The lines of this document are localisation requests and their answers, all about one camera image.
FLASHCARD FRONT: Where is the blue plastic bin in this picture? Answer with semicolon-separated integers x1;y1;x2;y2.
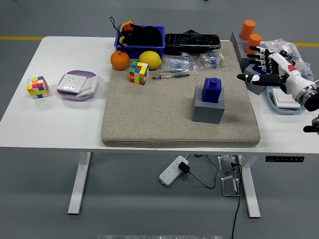
114;24;166;60

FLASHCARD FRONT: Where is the bag of blue resistors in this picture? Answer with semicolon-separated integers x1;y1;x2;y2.
160;56;199;75

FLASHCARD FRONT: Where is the black fabric pouch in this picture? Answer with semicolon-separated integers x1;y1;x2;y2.
122;23;164;47

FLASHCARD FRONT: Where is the black power cable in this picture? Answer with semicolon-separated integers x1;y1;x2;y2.
230;162;243;239

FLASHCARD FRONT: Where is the white wall socket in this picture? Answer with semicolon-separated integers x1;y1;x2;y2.
56;72;88;94

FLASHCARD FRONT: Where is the black capacitors cluster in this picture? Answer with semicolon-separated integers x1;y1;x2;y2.
279;49;296;63

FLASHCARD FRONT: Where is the metal bracket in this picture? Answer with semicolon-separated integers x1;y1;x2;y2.
220;175;242;197
217;154;241;173

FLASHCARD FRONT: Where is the yellow red tool with strap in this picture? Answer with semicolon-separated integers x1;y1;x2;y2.
110;16;135;53

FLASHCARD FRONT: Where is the grey seal holder block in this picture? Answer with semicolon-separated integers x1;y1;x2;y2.
191;85;226;124
235;42;262;73
243;65;267;96
229;31;247;47

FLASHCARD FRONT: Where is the white switch panel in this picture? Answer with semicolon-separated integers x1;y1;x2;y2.
76;75;100;98
272;88;301;108

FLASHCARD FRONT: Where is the colourful puzzle cube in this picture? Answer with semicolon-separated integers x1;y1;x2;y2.
129;61;150;86
26;76;50;100

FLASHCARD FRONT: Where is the black table control panel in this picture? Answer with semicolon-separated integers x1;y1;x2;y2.
265;156;305;163

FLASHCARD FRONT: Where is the orange tangerine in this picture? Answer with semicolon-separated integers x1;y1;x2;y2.
110;50;131;71

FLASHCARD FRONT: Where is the white table leg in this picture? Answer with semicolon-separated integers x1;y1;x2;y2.
237;155;262;219
67;151;92;215

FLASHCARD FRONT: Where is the yellow lemon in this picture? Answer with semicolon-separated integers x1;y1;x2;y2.
138;50;162;70

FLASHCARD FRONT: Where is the white power strip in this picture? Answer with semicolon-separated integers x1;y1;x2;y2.
159;155;189;186

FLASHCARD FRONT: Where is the grey-brown mat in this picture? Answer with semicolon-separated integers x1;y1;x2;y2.
101;41;261;148

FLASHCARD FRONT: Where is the bag of brown resistors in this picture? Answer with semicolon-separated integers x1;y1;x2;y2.
198;52;229;69

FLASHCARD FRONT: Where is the black adapter cable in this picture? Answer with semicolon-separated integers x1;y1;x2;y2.
188;154;219;189

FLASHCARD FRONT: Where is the light-blue tray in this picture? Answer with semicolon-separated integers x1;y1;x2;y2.
266;86;306;115

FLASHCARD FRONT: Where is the black silver pen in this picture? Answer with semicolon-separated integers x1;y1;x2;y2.
152;73;190;81

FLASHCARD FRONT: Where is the purple tray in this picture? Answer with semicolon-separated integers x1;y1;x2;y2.
56;70;98;102

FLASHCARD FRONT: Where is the clear plastic bag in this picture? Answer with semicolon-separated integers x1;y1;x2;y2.
260;38;314;82

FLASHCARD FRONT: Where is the orange cylinder seal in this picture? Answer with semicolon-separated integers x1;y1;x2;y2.
239;19;257;40
244;33;263;55

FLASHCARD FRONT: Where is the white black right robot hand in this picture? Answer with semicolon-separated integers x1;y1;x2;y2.
236;45;314;97

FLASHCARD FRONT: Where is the black plug adapter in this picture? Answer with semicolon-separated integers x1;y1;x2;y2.
177;161;191;174

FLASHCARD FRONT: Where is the black wrapped flat device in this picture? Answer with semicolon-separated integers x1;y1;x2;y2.
164;29;222;56

